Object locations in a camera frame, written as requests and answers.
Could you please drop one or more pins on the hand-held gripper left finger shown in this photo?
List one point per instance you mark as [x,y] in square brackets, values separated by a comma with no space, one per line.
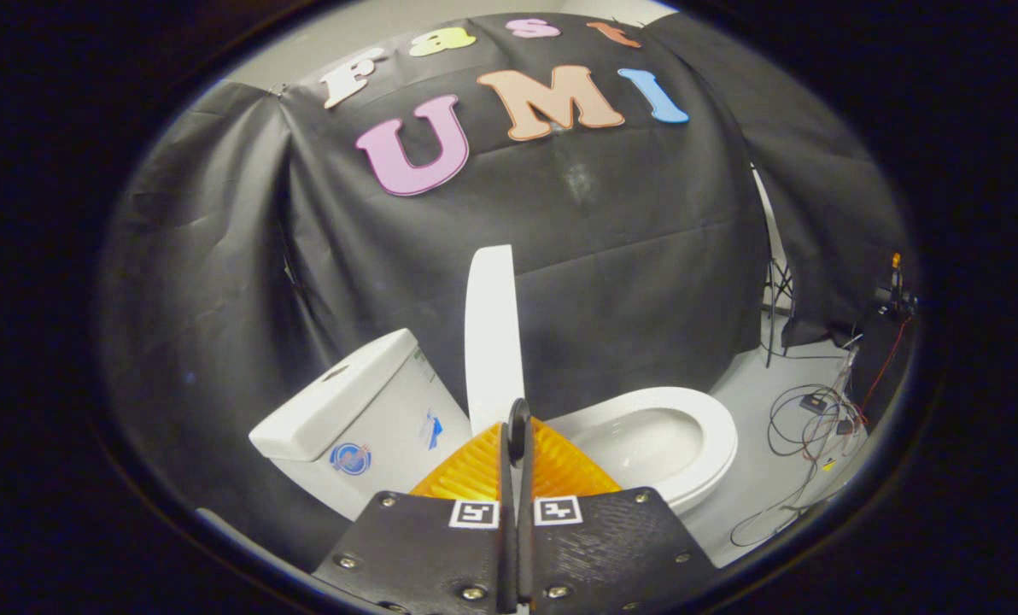
[424,547]

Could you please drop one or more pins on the black tripod stand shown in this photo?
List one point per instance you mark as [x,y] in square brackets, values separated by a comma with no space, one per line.
[772,290]

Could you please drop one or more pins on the orange black device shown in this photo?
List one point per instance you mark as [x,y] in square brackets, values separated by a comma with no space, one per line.
[895,273]

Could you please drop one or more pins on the small black power adapter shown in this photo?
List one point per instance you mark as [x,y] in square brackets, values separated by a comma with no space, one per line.
[814,403]
[845,426]

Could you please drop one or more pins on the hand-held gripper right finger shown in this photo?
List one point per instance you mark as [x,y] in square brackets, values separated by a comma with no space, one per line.
[611,547]

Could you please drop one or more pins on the white toilet seat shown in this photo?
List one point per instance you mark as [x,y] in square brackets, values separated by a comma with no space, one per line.
[718,436]

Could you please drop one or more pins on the white toilet lid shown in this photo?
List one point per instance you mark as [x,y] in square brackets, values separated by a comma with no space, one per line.
[492,342]

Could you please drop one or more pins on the black backdrop cloth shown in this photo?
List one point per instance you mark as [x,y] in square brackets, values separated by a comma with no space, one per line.
[603,256]

